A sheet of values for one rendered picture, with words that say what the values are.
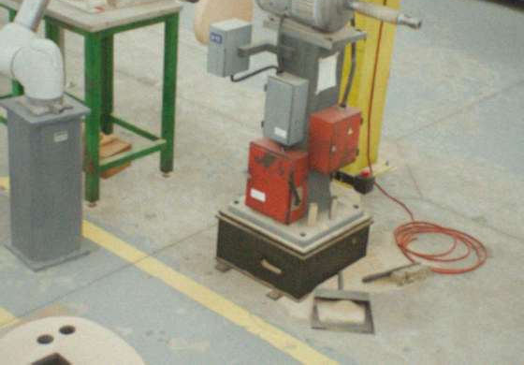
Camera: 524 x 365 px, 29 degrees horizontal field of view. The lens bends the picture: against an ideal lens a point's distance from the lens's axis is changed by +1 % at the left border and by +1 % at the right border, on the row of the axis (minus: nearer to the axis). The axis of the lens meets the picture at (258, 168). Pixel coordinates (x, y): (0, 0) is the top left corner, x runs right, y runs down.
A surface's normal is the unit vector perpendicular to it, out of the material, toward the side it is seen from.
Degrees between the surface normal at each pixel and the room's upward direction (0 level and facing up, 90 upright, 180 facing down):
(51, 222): 90
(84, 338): 0
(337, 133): 90
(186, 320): 0
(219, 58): 90
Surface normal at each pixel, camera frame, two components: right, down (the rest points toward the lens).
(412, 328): 0.07, -0.90
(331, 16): 0.66, 0.44
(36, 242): -0.07, 0.43
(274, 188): -0.66, 0.28
